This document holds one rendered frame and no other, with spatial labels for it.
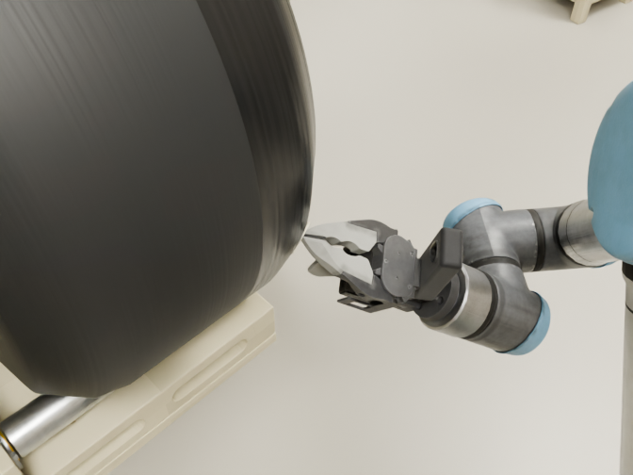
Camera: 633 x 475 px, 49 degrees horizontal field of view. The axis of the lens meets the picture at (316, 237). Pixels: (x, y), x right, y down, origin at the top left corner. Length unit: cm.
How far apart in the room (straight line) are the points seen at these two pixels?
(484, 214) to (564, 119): 176
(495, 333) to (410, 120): 176
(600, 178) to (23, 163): 36
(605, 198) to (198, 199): 28
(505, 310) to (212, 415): 108
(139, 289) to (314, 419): 131
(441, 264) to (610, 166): 30
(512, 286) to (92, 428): 53
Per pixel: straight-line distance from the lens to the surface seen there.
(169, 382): 87
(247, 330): 91
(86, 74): 46
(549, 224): 101
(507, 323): 90
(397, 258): 80
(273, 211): 58
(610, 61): 310
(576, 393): 196
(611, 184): 48
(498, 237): 98
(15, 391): 99
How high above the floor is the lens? 160
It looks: 48 degrees down
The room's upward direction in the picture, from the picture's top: straight up
